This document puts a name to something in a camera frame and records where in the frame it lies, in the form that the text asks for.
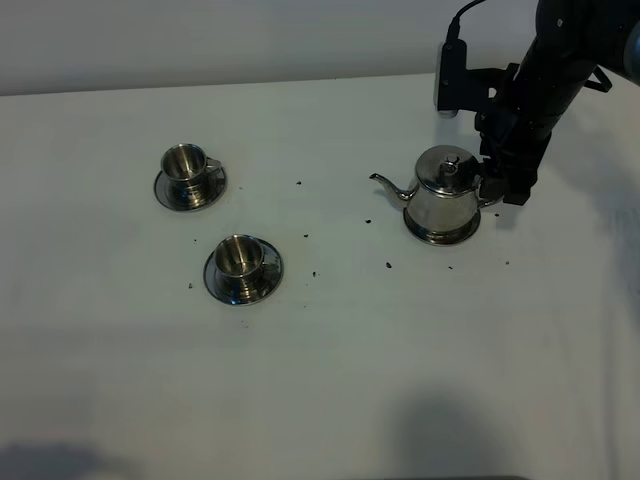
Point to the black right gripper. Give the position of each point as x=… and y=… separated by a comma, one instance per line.
x=514, y=134

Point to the stainless steel teapot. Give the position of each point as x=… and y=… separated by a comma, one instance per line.
x=442, y=206

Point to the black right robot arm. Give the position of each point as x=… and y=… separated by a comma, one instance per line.
x=575, y=42

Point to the near stainless steel teacup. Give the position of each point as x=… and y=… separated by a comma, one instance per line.
x=242, y=257

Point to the stainless steel teacup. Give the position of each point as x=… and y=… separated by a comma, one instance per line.
x=242, y=257
x=187, y=166

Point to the far stainless steel teacup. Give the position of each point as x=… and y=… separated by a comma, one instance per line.
x=187, y=166

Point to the near steel saucer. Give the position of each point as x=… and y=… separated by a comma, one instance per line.
x=241, y=293

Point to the steel saucer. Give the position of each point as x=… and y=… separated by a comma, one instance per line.
x=193, y=195
x=241, y=293

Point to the far steel saucer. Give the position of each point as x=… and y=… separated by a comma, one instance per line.
x=193, y=195

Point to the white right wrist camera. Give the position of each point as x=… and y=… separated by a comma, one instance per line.
x=450, y=78

